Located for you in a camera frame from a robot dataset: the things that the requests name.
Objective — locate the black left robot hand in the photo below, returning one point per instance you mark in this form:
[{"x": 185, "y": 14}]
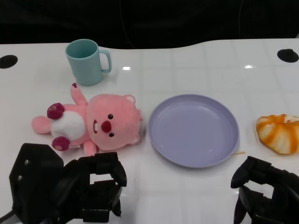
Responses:
[{"x": 70, "y": 186}]

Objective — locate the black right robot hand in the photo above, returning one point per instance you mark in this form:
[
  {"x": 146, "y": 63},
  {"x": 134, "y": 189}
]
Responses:
[{"x": 268, "y": 193}]

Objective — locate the pink plush doll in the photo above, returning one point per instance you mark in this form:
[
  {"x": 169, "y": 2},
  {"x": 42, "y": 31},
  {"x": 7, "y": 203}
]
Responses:
[{"x": 98, "y": 123}]

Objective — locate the purple plastic plate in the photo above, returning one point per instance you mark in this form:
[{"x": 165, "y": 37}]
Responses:
[{"x": 193, "y": 130}]

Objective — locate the orange striped bread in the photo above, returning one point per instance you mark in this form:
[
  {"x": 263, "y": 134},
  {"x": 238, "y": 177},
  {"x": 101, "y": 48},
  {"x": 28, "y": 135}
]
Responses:
[{"x": 279, "y": 134}]

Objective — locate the teal plastic mug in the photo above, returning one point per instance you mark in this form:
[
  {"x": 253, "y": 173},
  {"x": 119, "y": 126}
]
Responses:
[{"x": 85, "y": 63}]

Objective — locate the black table grommet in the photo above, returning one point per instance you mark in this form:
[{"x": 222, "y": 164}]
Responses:
[
  {"x": 8, "y": 61},
  {"x": 287, "y": 55}
]

